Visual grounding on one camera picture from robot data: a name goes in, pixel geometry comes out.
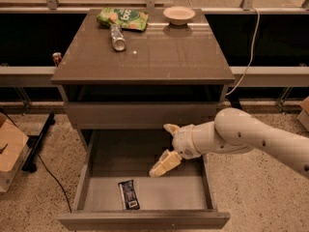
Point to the cardboard box right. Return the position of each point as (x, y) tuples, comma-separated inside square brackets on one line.
[(303, 116)]

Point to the dark blue rxbar wrapper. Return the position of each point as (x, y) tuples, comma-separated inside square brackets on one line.
[(128, 195)]

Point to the cardboard box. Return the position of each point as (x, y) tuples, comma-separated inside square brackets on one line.
[(13, 148), (303, 116)]

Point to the red soda can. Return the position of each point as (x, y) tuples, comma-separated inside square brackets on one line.
[(57, 58)]

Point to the cardboard box left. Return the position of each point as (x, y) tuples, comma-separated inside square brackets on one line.
[(13, 148)]

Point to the grey drawer cabinet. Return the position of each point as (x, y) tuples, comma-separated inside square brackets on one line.
[(164, 63)]

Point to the black post behind cabinet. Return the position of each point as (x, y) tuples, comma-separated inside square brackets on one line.
[(234, 100)]

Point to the black stand foot left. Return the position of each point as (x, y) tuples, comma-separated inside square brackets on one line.
[(35, 143)]

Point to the closed grey top drawer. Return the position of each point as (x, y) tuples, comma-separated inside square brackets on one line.
[(137, 115)]

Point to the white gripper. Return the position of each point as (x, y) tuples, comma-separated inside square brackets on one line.
[(182, 140)]

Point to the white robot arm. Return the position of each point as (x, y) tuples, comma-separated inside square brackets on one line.
[(233, 131)]

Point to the open grey middle drawer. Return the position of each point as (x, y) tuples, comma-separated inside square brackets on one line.
[(180, 199)]

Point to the green snack bag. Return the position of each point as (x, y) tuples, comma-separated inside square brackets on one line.
[(126, 18)]

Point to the beige ceramic bowl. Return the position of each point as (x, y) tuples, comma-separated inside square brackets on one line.
[(178, 15)]

